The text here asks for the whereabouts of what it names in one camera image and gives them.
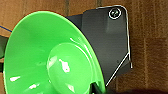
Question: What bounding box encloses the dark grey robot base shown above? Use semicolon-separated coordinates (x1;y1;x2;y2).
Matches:
64;4;134;92

